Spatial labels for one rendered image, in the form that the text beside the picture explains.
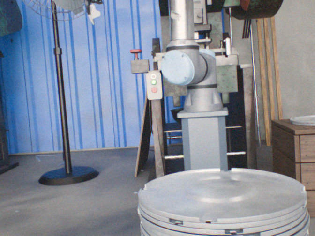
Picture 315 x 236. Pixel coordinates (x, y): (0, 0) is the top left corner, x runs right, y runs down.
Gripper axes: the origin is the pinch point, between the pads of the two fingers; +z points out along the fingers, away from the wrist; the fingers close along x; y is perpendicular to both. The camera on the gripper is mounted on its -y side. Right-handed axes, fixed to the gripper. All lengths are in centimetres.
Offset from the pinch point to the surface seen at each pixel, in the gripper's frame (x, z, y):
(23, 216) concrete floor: -88, 41, -31
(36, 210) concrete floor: -83, 47, -28
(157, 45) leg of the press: 35, 57, 18
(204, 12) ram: 28, 26, 51
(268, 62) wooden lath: 76, 124, 99
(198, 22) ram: 21, 27, 47
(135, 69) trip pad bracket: -11.6, 27.6, 15.5
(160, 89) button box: -24.7, 29.2, 29.8
